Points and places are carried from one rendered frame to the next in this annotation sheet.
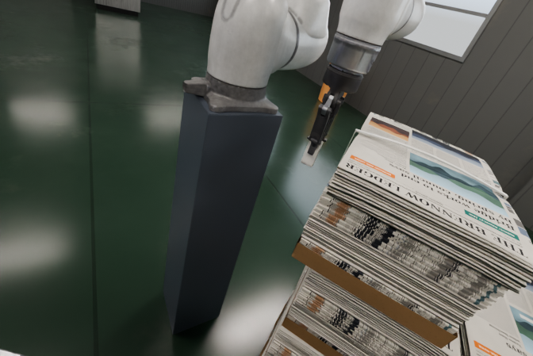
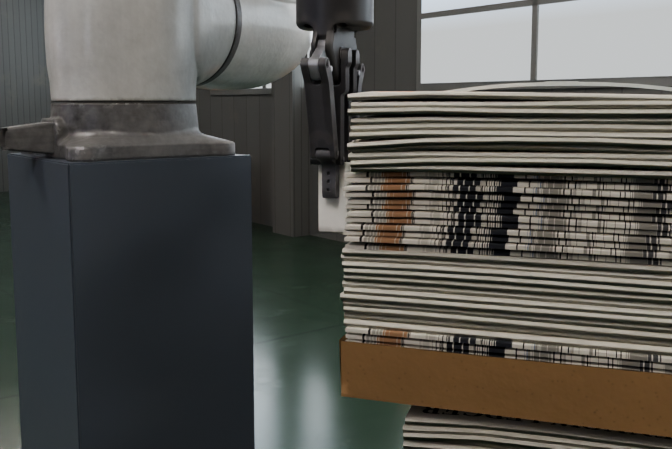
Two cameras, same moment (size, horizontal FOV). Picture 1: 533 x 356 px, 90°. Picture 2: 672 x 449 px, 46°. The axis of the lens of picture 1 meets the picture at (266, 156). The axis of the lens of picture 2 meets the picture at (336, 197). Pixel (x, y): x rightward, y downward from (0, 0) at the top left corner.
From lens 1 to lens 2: 0.30 m
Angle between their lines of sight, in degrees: 24
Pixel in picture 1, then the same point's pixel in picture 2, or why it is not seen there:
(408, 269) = (590, 268)
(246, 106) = (155, 143)
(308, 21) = not seen: outside the picture
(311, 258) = (385, 369)
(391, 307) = (607, 394)
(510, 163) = not seen: outside the picture
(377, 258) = (518, 280)
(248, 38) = not seen: outside the picture
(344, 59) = not seen: outside the picture
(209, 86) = (62, 123)
